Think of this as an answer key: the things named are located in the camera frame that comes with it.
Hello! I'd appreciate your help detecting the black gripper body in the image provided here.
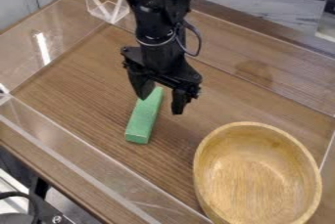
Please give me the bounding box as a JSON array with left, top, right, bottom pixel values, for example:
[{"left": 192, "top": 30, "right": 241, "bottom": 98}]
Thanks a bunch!
[{"left": 120, "top": 43, "right": 200, "bottom": 99}]

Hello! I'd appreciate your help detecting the black cable bottom left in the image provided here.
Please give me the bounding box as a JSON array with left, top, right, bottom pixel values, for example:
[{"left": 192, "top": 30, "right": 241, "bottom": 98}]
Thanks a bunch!
[{"left": 0, "top": 191, "right": 46, "bottom": 224}]

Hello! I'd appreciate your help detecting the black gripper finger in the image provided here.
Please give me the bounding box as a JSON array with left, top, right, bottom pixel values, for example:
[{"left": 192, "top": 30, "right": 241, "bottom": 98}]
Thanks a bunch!
[
  {"left": 128, "top": 70, "right": 155, "bottom": 100},
  {"left": 171, "top": 89, "right": 191, "bottom": 114}
]

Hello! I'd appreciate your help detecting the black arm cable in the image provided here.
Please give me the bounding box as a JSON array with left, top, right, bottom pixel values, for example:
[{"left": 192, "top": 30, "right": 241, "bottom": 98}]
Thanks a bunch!
[{"left": 174, "top": 21, "right": 203, "bottom": 58}]

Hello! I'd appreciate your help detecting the brown wooden bowl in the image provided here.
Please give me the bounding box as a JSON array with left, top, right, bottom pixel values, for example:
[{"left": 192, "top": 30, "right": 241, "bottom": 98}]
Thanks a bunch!
[{"left": 192, "top": 121, "right": 321, "bottom": 224}]

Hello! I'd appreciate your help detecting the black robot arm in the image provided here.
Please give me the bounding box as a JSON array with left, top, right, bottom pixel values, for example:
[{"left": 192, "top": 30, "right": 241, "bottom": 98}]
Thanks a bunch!
[{"left": 120, "top": 0, "right": 200, "bottom": 114}]

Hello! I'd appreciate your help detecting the green rectangular block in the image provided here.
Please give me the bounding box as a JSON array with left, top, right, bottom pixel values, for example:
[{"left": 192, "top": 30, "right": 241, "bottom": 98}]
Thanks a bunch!
[{"left": 124, "top": 87, "right": 163, "bottom": 144}]

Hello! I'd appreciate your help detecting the clear acrylic front wall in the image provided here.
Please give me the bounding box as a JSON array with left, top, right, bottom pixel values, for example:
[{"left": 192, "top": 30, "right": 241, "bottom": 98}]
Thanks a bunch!
[{"left": 0, "top": 86, "right": 210, "bottom": 224}]

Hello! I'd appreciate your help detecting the clear acrylic corner bracket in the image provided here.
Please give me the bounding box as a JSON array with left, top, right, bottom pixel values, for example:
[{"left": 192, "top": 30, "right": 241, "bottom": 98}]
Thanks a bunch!
[{"left": 84, "top": 0, "right": 129, "bottom": 24}]

